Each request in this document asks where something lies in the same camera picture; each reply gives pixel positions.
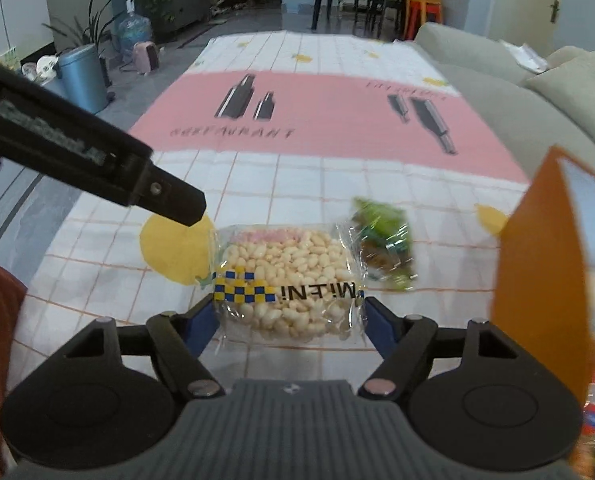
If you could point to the black dining chair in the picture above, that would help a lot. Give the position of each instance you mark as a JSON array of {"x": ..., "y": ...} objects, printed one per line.
[{"x": 377, "y": 2}]

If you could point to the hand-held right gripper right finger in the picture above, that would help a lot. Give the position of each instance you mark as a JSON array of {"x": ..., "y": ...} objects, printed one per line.
[{"x": 381, "y": 325}]

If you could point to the long-leaf potted plant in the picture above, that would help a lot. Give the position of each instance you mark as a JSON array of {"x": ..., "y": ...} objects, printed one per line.
[{"x": 87, "y": 25}]

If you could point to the pink space heater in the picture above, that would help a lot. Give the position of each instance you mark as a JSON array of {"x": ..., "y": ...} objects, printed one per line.
[{"x": 146, "y": 57}]

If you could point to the grey-green sofa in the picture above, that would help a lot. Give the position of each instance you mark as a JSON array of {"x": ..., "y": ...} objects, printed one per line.
[{"x": 477, "y": 75}]

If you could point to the blue-grey metal trash can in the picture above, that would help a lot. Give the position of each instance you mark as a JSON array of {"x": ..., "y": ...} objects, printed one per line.
[{"x": 83, "y": 82}]

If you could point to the grey-green sofa cushion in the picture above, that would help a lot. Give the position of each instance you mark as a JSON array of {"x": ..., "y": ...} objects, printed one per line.
[{"x": 582, "y": 95}]

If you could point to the white papers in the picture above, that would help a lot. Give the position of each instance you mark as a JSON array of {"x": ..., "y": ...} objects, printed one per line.
[{"x": 525, "y": 55}]

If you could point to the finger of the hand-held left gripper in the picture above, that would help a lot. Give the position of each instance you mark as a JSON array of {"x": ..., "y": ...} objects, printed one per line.
[{"x": 177, "y": 195}]

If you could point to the pink white printed tablecloth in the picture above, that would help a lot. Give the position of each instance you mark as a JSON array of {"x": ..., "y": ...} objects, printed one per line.
[{"x": 317, "y": 110}]

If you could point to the orange cardboard box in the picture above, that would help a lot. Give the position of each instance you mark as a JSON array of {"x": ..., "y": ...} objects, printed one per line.
[{"x": 537, "y": 270}]

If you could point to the small green snack packet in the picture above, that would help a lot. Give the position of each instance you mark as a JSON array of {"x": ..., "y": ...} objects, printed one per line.
[{"x": 385, "y": 245}]

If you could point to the white bean snack packet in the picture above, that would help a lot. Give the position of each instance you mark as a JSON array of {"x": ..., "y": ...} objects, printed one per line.
[{"x": 287, "y": 280}]

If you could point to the orange plastic stools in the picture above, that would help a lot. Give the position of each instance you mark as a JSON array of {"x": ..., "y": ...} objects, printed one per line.
[{"x": 422, "y": 15}]

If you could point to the blue water jug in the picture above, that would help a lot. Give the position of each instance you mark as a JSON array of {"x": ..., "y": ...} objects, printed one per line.
[{"x": 135, "y": 30}]

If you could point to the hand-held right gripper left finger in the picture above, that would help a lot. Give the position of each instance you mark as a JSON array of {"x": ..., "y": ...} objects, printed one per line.
[{"x": 201, "y": 322}]

